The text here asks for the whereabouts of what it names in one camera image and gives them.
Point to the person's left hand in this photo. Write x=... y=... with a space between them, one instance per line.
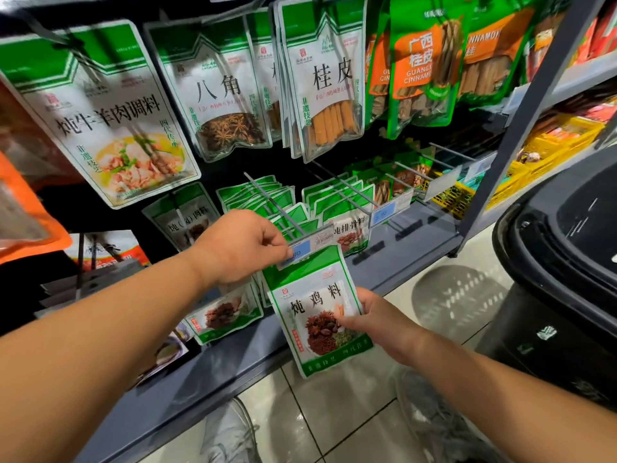
x=241 y=246

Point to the person's right hand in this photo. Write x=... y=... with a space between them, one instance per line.
x=390 y=328

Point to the row of clear green-top packets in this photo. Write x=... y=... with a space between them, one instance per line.
x=178 y=217

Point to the green white stew seasoning packet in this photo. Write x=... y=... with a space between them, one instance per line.
x=308 y=294

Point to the row of green white packets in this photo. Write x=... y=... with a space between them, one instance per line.
x=342 y=202

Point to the row of yellow black packets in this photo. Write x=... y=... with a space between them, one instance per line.
x=453 y=199

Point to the clear brown-spice packets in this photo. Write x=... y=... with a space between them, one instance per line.
x=217 y=91

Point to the clear cinnamon packets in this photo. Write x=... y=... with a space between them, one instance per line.
x=328 y=82

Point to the black shopping basket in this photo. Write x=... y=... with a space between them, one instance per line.
x=569 y=246

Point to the orange seasoning packet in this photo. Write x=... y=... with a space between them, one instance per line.
x=24 y=222

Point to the green orange Guangxi cinnamon bags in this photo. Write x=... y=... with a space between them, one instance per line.
x=497 y=53
x=419 y=62

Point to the person's left forearm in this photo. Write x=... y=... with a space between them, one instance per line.
x=87 y=361

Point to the person's right forearm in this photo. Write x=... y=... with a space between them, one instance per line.
x=521 y=410

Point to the person's right shoe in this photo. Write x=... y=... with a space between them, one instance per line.
x=439 y=429

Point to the person's shoe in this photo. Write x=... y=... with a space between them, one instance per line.
x=229 y=434
x=439 y=429

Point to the person's left shoe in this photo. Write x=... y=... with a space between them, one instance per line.
x=229 y=434

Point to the row of red orange packets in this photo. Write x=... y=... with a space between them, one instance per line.
x=598 y=29

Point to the blue white price tag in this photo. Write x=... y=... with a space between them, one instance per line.
x=313 y=241
x=390 y=209

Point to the yellow display trays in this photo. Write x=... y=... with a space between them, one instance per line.
x=549 y=139

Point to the gray metal shelving unit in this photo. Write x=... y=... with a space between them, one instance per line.
x=525 y=120

